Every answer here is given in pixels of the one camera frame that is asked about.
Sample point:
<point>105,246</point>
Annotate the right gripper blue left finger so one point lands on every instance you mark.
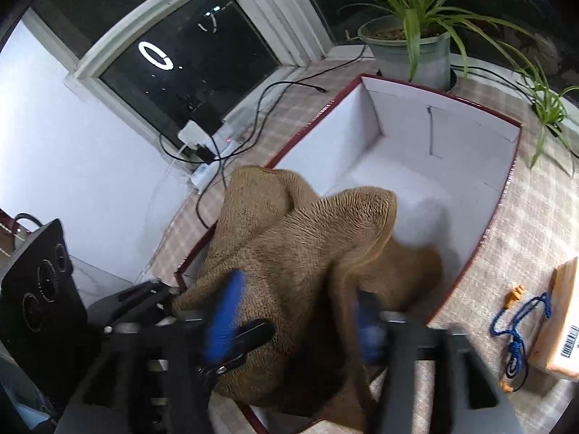
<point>222,322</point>

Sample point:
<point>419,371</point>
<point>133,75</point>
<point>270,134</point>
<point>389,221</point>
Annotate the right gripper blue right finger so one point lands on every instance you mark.
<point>370,328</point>

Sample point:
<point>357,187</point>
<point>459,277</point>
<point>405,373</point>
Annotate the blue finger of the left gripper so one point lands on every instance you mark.
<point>250,336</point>

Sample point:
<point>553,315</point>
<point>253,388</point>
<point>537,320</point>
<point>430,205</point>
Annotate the brown fuzzy towel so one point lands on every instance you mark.
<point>305,258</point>

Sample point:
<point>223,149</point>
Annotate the orange white tissue pack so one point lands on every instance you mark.
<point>555,350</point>

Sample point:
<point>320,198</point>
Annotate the white power strip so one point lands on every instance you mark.
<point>219,144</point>

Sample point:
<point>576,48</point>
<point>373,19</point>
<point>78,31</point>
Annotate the red cardboard box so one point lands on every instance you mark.
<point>447,161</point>

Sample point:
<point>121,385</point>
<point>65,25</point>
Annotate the white charger adapter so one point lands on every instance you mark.
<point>198,140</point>

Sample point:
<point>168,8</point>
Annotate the plaid beige table cloth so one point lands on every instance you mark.
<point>534,230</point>

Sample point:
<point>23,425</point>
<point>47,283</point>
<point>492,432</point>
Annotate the small spider plant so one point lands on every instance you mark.
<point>545,103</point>

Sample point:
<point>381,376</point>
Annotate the large potted spider plant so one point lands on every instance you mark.
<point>412,42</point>

